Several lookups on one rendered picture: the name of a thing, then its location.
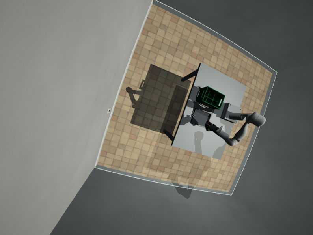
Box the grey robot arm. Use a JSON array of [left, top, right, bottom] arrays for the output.
[[221, 112, 266, 146]]

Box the dark green crate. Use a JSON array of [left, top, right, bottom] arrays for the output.
[[195, 86, 225, 109]]

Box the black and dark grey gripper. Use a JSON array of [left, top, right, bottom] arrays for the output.
[[206, 122, 224, 137]]

